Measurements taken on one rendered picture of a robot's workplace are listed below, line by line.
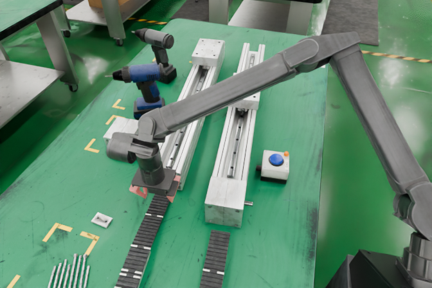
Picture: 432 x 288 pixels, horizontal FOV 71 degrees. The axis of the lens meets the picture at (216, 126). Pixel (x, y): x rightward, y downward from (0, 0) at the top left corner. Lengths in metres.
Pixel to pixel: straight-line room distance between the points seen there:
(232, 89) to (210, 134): 0.45
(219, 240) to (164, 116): 0.35
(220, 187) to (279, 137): 0.37
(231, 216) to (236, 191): 0.07
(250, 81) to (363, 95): 0.23
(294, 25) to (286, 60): 1.90
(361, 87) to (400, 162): 0.16
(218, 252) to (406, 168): 0.46
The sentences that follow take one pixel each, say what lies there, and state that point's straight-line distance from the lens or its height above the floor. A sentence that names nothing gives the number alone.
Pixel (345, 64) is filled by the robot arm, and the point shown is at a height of 1.23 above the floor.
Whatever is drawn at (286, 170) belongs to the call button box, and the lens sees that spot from 0.94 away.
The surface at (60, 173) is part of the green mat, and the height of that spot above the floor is 0.78.
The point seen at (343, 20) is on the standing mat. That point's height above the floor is 0.01.
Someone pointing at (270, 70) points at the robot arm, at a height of 1.20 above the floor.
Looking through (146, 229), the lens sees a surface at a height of 0.81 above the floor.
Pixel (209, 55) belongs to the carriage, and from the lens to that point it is 1.30.
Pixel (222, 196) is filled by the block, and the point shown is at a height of 0.87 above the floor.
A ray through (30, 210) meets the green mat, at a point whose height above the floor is 0.78.
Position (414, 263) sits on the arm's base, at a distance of 0.73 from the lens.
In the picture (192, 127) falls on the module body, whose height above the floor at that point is 0.86.
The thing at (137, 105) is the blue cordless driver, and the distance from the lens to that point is 1.15.
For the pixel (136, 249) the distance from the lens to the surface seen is 0.84.
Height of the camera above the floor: 1.55
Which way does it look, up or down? 43 degrees down
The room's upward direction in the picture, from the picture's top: straight up
